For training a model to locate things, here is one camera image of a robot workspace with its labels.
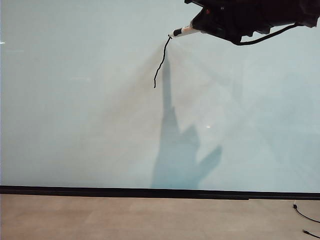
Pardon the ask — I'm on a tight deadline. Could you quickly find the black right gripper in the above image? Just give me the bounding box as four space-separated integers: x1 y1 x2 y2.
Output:
184 0 273 43

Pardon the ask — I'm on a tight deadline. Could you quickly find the white black whiteboard marker pen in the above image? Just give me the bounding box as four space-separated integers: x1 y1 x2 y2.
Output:
167 24 202 39

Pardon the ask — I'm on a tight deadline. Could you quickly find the white glass whiteboard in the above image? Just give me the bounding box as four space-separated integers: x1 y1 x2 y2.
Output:
0 0 320 194

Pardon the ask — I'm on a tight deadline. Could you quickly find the black whiteboard pen tray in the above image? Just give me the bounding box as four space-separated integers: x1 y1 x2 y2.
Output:
0 185 320 201

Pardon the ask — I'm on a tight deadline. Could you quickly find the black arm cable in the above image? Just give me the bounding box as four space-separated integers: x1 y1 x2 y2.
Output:
231 22 300 46

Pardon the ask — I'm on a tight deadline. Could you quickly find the black floor cable with plug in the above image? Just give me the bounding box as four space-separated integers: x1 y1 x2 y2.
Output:
292 199 320 224

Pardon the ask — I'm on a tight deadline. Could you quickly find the short black floor cable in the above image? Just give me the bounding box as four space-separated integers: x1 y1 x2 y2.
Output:
302 228 320 239

